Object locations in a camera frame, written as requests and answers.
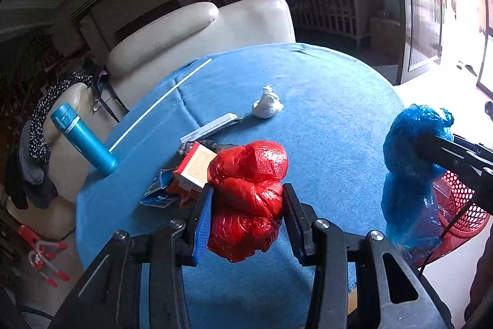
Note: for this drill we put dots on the red plastic bag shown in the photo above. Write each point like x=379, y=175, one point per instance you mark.
x=246, y=190

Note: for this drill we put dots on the dark metal door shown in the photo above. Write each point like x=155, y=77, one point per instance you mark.
x=423, y=24

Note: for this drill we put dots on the orange and white carton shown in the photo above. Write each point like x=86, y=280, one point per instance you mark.
x=196, y=163

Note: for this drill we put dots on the black plastic bag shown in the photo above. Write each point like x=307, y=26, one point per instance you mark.
x=184, y=149

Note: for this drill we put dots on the pair of slippers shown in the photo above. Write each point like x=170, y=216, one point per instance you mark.
x=468, y=69

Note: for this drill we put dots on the brown cardboard box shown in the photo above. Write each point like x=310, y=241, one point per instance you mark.
x=385, y=32

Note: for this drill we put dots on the thin white strip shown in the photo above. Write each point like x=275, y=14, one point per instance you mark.
x=154, y=107

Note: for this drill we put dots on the black polka dot cloth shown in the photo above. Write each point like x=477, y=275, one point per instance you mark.
x=42, y=109

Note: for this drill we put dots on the small blue packet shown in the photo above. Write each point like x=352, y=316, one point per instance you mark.
x=158, y=198

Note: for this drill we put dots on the white plastic bag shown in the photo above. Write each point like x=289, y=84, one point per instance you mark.
x=265, y=107

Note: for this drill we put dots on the grey cloth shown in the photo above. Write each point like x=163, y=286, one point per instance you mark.
x=34, y=175

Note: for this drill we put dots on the glass door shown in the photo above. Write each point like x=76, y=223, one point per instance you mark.
x=486, y=55

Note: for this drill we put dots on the blue plastic bag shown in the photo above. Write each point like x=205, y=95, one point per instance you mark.
x=408, y=198

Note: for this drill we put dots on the red plastic basket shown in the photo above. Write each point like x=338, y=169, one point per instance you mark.
x=466, y=198

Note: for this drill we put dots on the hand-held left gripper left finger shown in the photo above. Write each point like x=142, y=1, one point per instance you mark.
x=204, y=221

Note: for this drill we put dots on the long white box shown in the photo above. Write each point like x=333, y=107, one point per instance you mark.
x=208, y=128

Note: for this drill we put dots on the wooden baby crib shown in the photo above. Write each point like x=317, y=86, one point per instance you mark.
x=327, y=5

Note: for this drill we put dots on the blue thermos bottle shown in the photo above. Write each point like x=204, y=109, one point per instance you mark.
x=84, y=140

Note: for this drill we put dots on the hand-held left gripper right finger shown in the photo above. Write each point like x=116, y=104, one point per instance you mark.
x=296, y=225

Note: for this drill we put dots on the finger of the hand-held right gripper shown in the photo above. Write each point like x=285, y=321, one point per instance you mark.
x=454, y=161
x=462, y=149

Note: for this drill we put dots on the blue tablecloth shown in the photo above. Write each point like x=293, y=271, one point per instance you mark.
x=327, y=144

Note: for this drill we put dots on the cream leather sofa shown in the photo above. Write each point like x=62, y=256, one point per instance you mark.
x=238, y=24

